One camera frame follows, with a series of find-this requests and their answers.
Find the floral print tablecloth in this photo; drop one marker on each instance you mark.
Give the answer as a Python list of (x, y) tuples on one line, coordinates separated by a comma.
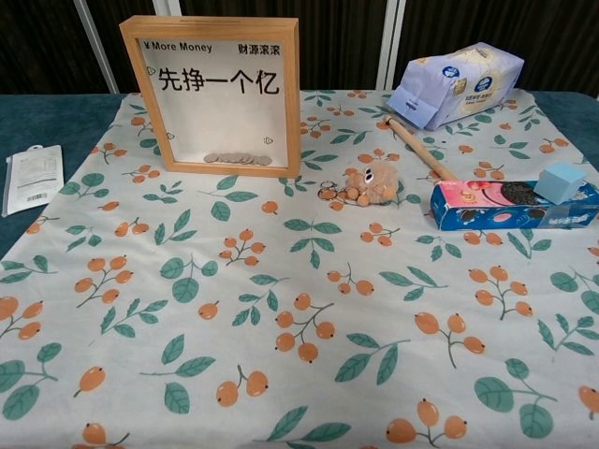
[(327, 304)]

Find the wooden stick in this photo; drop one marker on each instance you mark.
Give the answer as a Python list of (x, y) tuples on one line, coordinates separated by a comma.
[(421, 149)]

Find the blue cookie box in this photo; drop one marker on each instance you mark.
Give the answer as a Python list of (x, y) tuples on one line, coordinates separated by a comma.
[(491, 210)]

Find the light blue cube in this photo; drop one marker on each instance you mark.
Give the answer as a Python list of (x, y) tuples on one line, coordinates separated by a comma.
[(559, 184)]

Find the white packaged accessory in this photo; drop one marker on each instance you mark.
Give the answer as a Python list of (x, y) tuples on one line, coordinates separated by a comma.
[(33, 178)]

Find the white partition post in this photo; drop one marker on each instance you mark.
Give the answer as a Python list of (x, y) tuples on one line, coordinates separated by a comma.
[(390, 42), (156, 7), (96, 47)]

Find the wooden frame money box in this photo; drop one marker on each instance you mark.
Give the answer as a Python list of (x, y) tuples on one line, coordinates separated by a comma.
[(140, 93)]

